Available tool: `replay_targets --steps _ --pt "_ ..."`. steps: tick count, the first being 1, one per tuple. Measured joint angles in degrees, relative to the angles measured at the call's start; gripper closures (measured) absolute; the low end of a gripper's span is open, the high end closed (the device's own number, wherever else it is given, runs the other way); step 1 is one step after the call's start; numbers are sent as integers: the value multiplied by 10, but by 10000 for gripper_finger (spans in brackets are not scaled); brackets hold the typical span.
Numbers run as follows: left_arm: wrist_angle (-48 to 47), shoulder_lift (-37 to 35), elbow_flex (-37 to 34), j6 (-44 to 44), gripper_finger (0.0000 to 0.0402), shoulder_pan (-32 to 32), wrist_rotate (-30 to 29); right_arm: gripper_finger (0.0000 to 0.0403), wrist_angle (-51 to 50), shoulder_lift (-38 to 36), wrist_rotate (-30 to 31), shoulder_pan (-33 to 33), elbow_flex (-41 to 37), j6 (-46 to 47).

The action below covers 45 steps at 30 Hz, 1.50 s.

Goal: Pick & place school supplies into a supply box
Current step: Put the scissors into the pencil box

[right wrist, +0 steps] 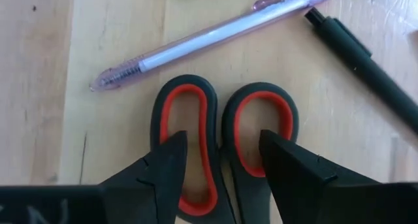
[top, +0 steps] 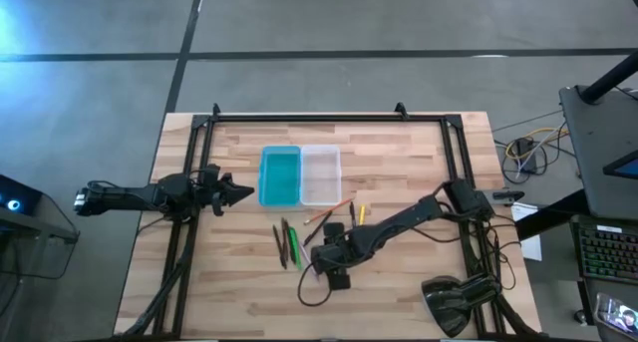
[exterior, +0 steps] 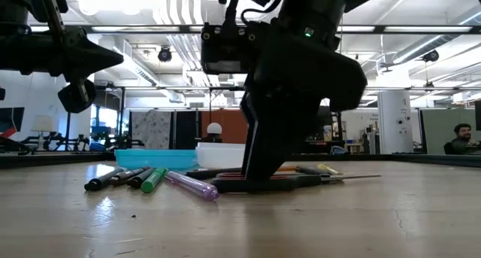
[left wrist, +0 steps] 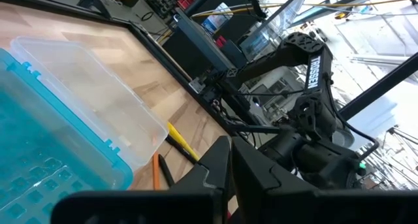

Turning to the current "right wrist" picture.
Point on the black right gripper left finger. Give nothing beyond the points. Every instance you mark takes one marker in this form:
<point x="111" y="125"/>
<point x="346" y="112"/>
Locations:
<point x="160" y="178"/>

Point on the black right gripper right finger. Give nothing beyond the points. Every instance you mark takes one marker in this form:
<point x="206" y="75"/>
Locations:
<point x="294" y="178"/>

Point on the black pen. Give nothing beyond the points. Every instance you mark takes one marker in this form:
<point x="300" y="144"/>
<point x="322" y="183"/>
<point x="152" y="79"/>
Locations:
<point x="352" y="51"/>

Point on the translucent purple pen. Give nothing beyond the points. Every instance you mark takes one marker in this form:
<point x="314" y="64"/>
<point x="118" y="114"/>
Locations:
<point x="212" y="36"/>

